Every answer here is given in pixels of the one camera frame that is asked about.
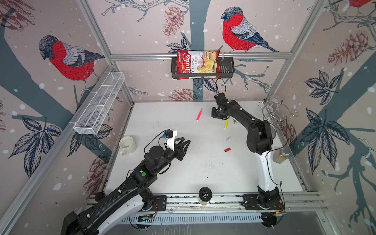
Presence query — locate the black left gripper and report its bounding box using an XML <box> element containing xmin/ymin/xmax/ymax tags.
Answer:
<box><xmin>153</xmin><ymin>136</ymin><xmax>191</xmax><ymax>174</ymax></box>

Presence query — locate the yellow highlighter pen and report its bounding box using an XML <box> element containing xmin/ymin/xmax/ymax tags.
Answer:
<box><xmin>224</xmin><ymin>119</ymin><xmax>229</xmax><ymax>130</ymax></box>

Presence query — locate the pink highlighter pen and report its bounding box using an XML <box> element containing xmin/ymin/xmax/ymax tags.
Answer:
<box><xmin>196</xmin><ymin>108</ymin><xmax>203</xmax><ymax>122</ymax></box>

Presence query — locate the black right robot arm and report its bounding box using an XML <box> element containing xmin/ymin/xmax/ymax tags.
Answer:
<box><xmin>211</xmin><ymin>93</ymin><xmax>285</xmax><ymax>210</ymax></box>

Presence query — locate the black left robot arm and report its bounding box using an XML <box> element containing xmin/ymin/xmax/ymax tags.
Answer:
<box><xmin>61</xmin><ymin>137</ymin><xmax>191</xmax><ymax>235</ymax></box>

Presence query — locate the white ceramic mug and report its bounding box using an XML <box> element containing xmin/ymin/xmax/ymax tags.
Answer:
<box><xmin>119</xmin><ymin>136</ymin><xmax>137</xmax><ymax>155</ymax></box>

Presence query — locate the chrome spiral glass holder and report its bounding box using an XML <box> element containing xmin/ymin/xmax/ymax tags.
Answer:
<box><xmin>258</xmin><ymin>95</ymin><xmax>299</xmax><ymax>143</ymax></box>

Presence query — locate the red cassava chips bag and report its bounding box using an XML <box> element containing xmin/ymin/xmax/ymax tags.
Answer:
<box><xmin>176</xmin><ymin>50</ymin><xmax>220</xmax><ymax>80</ymax></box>

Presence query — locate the glass spice jar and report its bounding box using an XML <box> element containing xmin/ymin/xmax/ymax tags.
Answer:
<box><xmin>273</xmin><ymin>148</ymin><xmax>290</xmax><ymax>164</ymax></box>

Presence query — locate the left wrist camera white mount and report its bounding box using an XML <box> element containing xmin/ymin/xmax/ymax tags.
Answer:
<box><xmin>163</xmin><ymin>129</ymin><xmax>177</xmax><ymax>151</ymax></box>

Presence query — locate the black wire wall basket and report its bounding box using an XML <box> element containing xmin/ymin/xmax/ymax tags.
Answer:
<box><xmin>171</xmin><ymin>57</ymin><xmax>235</xmax><ymax>80</ymax></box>

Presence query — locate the black round knob on rail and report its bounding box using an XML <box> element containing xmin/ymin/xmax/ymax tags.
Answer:
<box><xmin>198</xmin><ymin>187</ymin><xmax>212</xmax><ymax>206</ymax></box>

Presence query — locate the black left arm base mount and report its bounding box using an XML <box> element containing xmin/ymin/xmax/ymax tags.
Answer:
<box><xmin>140</xmin><ymin>195</ymin><xmax>167</xmax><ymax>212</ymax></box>

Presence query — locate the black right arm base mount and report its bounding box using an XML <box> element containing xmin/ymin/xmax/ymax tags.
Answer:
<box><xmin>241</xmin><ymin>193</ymin><xmax>285</xmax><ymax>211</ymax></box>

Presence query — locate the aluminium frame crossbar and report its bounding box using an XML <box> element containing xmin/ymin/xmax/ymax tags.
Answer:
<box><xmin>110</xmin><ymin>52</ymin><xmax>293</xmax><ymax>62</ymax></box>

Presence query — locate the white wire mesh shelf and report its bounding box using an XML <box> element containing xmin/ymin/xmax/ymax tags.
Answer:
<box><xmin>73</xmin><ymin>71</ymin><xmax>125</xmax><ymax>135</ymax></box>

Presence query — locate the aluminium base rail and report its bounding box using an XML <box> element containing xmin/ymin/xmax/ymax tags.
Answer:
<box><xmin>155</xmin><ymin>192</ymin><xmax>329</xmax><ymax>213</ymax></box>

